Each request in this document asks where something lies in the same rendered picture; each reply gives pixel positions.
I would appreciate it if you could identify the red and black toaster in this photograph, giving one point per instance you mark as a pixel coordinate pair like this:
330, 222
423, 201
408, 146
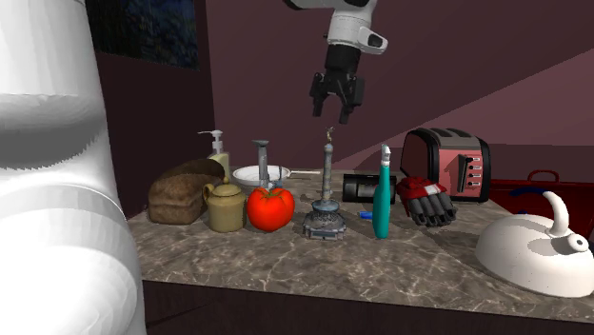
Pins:
448, 162

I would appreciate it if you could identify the olive lidded ceramic pot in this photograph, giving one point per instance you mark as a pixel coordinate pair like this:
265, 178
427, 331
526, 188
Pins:
226, 208

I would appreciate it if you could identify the red and grey glove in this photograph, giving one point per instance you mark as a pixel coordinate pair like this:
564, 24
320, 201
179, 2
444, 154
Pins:
429, 204

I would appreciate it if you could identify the grey metal plunger tool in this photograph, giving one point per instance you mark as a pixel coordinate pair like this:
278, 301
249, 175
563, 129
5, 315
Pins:
263, 160

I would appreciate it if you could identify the white frying pan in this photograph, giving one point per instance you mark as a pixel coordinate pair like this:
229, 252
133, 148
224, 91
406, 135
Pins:
248, 175

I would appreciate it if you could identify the cream soap pump bottle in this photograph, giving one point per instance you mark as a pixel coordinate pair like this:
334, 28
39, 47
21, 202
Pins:
222, 155

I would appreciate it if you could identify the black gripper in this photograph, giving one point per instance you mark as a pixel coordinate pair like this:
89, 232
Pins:
342, 62

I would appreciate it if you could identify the dark blue wall picture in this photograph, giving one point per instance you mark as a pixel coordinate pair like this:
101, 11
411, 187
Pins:
144, 28

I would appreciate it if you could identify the brown bread loaf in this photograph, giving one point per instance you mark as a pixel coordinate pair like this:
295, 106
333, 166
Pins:
178, 195

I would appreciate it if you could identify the white kettle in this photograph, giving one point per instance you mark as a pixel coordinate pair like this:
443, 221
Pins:
524, 255

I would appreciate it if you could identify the red tomato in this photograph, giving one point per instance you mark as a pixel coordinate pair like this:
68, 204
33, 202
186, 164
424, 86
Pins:
270, 209

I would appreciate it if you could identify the grey tower statuette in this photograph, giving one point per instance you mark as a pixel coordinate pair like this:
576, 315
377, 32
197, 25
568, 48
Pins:
325, 218

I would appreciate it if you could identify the black box radio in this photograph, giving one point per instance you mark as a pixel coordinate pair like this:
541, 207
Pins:
359, 188

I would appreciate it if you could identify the small blue stick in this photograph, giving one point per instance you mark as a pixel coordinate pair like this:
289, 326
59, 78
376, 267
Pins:
365, 215

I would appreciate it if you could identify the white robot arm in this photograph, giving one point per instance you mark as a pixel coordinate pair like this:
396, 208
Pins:
55, 222

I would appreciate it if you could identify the teal spray bottle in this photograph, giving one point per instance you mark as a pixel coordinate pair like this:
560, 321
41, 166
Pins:
381, 204

